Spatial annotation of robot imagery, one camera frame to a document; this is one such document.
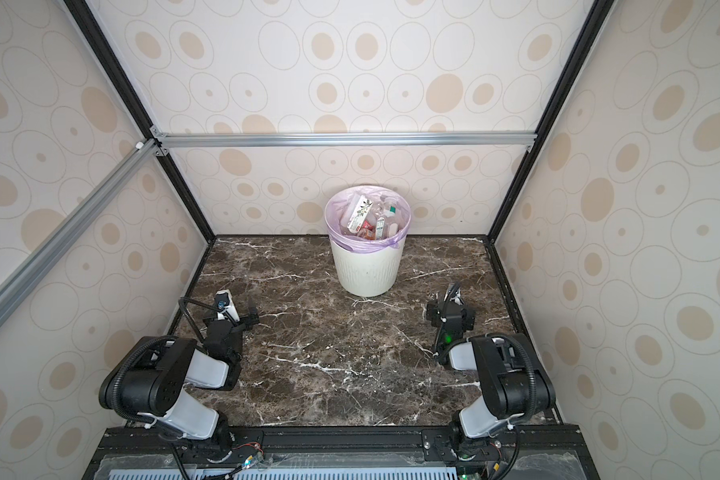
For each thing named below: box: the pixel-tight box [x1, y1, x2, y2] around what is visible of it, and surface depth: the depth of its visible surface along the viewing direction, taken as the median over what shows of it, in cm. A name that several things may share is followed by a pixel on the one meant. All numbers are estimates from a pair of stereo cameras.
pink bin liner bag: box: [325, 185, 411, 253], surface depth 92 cm
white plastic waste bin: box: [329, 236, 406, 297], surface depth 91 cm
